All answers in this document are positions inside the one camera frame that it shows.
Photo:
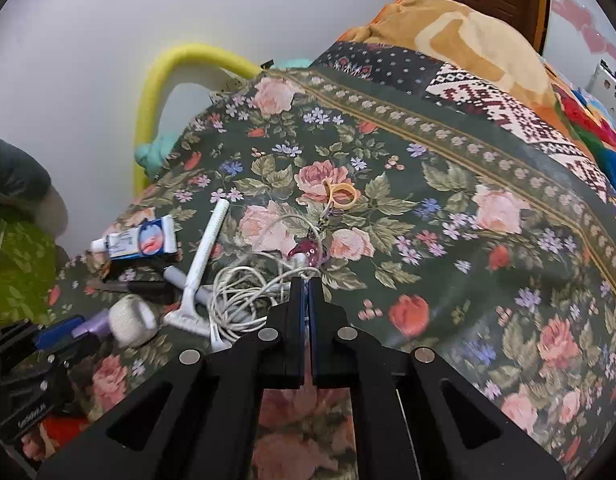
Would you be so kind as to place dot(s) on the black handled pen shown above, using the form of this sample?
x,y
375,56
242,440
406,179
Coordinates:
x,y
141,288

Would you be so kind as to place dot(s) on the orange patterned blanket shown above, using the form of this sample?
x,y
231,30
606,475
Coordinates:
x,y
534,93

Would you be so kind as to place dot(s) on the dark grey garment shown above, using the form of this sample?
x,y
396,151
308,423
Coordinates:
x,y
26,186

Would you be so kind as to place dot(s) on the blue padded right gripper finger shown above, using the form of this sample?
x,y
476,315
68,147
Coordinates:
x,y
53,334

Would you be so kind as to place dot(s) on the patchwork dark quilt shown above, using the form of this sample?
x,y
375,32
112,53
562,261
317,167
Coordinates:
x,y
447,85

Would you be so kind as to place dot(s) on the green floral bag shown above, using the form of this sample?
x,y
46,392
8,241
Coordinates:
x,y
27,268

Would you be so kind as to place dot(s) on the teal cloth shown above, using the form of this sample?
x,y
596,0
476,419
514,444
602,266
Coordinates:
x,y
151,156

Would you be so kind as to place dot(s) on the purple tube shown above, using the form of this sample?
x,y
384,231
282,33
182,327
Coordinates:
x,y
98,325

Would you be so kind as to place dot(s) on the floral dark green bedspread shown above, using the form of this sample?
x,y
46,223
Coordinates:
x,y
463,236

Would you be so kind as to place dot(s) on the yellow rubber band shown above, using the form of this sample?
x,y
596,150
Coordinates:
x,y
340,196

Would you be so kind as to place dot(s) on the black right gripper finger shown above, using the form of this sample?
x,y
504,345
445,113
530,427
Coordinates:
x,y
229,387
344,357

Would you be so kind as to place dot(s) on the toothpaste tube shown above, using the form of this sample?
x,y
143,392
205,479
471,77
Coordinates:
x,y
151,239

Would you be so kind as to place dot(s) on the white disposable razor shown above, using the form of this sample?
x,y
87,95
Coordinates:
x,y
186,316

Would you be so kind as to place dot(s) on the yellow foam tube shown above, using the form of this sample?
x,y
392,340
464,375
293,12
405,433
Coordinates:
x,y
154,92

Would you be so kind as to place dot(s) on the white bandage roll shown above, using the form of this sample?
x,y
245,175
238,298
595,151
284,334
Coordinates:
x,y
132,321

